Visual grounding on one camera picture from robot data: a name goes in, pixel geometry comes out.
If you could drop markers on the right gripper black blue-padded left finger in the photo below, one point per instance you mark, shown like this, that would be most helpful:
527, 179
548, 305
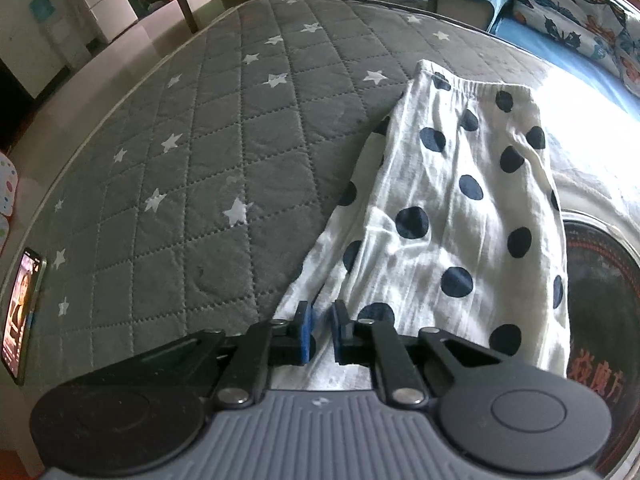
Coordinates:
140, 413

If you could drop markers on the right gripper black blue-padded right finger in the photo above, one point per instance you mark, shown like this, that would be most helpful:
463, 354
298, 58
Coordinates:
498, 411

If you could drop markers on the white navy polka dot garment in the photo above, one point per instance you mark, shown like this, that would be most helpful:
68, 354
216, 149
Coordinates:
450, 220

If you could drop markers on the smartphone with lit screen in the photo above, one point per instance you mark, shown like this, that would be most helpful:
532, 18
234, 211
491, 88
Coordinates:
21, 312

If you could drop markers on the round dark induction cooktop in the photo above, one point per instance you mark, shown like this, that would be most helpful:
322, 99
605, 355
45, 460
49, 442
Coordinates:
603, 303

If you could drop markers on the grey star quilted table cover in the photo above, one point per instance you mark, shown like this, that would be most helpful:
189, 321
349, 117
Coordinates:
195, 201

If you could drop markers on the white dotted paper card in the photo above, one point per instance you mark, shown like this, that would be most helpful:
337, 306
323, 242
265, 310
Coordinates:
8, 186

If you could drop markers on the butterfly print cushion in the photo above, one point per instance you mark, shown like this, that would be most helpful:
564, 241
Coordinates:
602, 30

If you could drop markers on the blue sofa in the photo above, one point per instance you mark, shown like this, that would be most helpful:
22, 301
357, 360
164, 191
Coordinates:
495, 17

